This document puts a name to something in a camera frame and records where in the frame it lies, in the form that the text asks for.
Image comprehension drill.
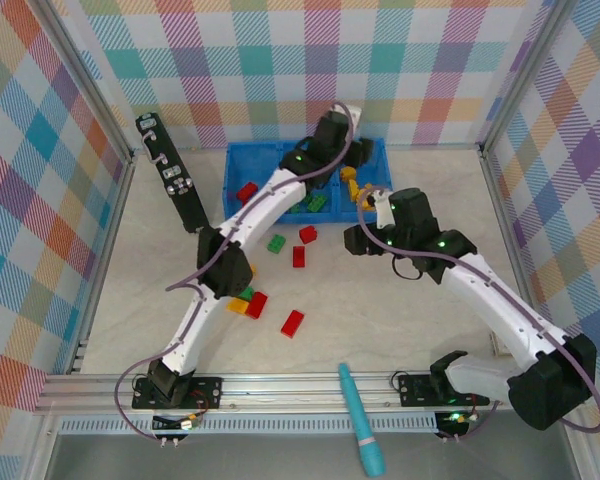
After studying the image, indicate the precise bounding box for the blue three-compartment bin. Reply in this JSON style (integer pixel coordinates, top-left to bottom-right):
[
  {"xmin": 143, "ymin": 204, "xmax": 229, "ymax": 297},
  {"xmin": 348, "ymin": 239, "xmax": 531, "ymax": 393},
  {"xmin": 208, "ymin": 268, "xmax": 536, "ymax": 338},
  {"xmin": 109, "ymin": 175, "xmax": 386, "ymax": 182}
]
[{"xmin": 221, "ymin": 137, "xmax": 396, "ymax": 227}]

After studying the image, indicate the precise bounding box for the black tool holder bar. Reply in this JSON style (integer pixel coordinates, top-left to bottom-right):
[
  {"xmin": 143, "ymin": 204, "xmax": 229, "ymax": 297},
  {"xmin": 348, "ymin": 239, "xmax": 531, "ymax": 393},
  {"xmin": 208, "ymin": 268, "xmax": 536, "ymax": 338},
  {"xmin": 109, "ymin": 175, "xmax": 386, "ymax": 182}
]
[{"xmin": 135, "ymin": 113, "xmax": 211, "ymax": 235}]

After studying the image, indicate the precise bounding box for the teal pen-shaped tool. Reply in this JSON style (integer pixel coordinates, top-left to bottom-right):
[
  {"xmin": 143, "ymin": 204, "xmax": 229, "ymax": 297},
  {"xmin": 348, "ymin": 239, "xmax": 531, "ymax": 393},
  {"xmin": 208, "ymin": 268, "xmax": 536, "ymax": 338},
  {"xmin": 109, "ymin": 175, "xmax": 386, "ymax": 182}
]
[{"xmin": 337, "ymin": 363, "xmax": 387, "ymax": 477}]

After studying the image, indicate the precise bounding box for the black power connector box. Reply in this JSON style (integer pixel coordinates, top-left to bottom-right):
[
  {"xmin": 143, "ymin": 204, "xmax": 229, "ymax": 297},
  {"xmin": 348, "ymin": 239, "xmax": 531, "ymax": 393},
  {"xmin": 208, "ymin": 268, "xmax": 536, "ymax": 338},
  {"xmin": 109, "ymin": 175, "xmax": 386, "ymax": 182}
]
[
  {"xmin": 433, "ymin": 409, "xmax": 481, "ymax": 444},
  {"xmin": 152, "ymin": 412, "xmax": 204, "ymax": 448}
]

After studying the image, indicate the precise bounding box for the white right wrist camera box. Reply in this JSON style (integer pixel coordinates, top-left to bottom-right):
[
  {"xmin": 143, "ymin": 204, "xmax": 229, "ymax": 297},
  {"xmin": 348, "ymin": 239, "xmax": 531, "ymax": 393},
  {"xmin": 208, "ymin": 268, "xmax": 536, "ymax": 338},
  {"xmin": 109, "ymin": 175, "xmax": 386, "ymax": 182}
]
[{"xmin": 372, "ymin": 188, "xmax": 394, "ymax": 229}]

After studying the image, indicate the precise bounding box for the aluminium frame side rail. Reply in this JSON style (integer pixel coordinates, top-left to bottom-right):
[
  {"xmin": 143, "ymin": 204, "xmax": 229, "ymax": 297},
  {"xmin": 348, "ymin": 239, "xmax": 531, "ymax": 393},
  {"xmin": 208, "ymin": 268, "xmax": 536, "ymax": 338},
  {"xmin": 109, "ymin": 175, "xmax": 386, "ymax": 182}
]
[{"xmin": 479, "ymin": 149, "xmax": 554, "ymax": 369}]

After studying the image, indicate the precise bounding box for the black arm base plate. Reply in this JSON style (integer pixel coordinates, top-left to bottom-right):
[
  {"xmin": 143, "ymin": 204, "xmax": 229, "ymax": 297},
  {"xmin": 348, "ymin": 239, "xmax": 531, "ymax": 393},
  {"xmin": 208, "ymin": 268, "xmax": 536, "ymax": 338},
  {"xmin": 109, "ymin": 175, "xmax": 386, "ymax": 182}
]
[
  {"xmin": 131, "ymin": 376, "xmax": 225, "ymax": 412},
  {"xmin": 396, "ymin": 372, "xmax": 491, "ymax": 409}
]

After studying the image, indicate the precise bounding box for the wide aluminium frame rail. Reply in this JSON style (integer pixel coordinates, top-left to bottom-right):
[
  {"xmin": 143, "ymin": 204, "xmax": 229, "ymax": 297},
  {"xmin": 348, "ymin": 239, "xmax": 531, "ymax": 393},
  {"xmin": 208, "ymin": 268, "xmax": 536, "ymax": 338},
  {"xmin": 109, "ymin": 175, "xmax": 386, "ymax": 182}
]
[{"xmin": 33, "ymin": 370, "xmax": 587, "ymax": 416}]

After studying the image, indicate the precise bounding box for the aluminium frame post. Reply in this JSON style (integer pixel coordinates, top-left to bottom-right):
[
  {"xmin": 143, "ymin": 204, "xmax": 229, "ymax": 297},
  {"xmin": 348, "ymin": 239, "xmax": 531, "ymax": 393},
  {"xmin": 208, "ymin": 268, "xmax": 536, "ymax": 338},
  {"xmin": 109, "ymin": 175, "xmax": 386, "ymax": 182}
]
[
  {"xmin": 39, "ymin": 0, "xmax": 137, "ymax": 166},
  {"xmin": 478, "ymin": 0, "xmax": 577, "ymax": 154}
]

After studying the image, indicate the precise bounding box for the white slotted cable duct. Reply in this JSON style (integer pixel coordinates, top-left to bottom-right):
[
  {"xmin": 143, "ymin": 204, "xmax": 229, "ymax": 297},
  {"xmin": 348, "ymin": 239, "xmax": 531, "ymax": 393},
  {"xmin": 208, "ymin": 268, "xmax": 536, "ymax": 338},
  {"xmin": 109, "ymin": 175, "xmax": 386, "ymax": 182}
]
[{"xmin": 59, "ymin": 417, "xmax": 444, "ymax": 436}]

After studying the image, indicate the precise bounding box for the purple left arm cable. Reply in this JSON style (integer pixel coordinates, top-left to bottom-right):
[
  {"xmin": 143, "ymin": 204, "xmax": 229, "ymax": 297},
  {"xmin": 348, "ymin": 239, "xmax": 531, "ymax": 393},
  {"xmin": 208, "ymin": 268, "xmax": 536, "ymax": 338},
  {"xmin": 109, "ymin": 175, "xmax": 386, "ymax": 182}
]
[{"xmin": 115, "ymin": 102, "xmax": 355, "ymax": 442}]

